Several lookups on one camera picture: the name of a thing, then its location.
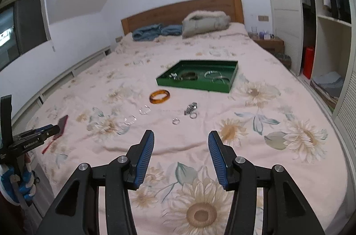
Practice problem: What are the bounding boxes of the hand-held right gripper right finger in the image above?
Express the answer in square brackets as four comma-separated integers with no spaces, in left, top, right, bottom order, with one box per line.
[208,130,326,235]

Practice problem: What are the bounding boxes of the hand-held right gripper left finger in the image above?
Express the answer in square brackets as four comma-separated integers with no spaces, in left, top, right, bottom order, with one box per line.
[36,129,155,235]

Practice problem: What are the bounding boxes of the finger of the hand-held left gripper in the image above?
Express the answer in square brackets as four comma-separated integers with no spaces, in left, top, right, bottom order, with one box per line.
[17,124,61,141]

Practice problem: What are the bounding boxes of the green jewelry tray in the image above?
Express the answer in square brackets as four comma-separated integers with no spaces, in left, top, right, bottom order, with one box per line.
[156,59,239,93]

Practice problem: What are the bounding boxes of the person's left hand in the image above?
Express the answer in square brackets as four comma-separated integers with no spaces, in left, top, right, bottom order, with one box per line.
[0,156,37,207]

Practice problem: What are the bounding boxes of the red phone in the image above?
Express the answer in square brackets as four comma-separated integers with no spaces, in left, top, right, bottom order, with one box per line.
[42,114,69,154]

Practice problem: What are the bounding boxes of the amber bangle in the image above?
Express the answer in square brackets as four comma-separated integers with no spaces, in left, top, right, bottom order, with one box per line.
[149,89,171,105]

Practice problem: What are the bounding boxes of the dark green bangle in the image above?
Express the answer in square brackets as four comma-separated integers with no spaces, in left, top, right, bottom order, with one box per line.
[180,71,199,81]

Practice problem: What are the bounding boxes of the window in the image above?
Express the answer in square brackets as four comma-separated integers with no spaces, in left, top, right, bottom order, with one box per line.
[0,0,54,72]

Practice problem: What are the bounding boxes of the woven basket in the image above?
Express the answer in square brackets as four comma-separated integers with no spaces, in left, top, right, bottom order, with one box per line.
[274,53,292,69]

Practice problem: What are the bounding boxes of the blue folded cloth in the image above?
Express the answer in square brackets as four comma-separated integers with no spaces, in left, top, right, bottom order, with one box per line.
[162,25,183,36]
[132,24,165,42]

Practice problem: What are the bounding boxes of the wooden nightstand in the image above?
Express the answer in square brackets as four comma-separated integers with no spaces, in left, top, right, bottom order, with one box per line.
[251,37,285,53]

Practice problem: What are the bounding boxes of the pile of folded clothes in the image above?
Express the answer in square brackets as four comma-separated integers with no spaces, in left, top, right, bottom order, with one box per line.
[309,71,346,111]

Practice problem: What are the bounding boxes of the red box in wardrobe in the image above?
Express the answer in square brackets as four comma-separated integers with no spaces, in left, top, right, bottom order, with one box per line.
[303,46,316,79]

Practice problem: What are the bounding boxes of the grey pillow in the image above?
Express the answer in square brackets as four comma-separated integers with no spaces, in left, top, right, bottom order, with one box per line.
[181,11,231,39]

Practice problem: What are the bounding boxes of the wooden headboard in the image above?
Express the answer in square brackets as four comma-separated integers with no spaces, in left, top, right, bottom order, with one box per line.
[121,0,245,36]

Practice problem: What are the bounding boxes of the white wardrobe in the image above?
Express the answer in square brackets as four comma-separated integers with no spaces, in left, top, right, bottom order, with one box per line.
[255,0,356,146]

